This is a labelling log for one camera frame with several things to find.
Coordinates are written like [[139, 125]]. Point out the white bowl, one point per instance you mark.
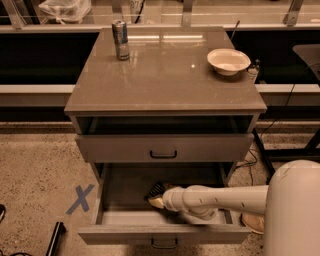
[[228, 62]]

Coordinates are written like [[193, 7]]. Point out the white plastic bag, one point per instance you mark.
[[66, 11]]

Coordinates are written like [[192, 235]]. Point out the open middle drawer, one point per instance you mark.
[[122, 216]]

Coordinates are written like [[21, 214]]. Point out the small clear bottle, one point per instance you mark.
[[253, 70]]

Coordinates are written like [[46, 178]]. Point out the black drawer handle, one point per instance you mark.
[[163, 156], [164, 244]]

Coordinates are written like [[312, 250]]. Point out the black middle drawer handle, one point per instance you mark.
[[164, 244]]

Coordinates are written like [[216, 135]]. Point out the black upper drawer handle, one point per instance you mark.
[[163, 156]]

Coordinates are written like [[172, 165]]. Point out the black bar on floor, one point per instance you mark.
[[58, 232]]

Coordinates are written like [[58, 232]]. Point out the black table leg frame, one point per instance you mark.
[[310, 152]]

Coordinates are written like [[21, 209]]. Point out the blue tape cross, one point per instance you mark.
[[81, 200]]

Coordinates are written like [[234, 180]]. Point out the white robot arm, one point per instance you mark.
[[289, 204]]

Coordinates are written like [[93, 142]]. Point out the grey drawer cabinet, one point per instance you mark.
[[166, 87]]

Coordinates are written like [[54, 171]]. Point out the silver blue drink can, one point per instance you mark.
[[119, 29]]

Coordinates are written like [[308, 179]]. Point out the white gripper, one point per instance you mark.
[[169, 197]]

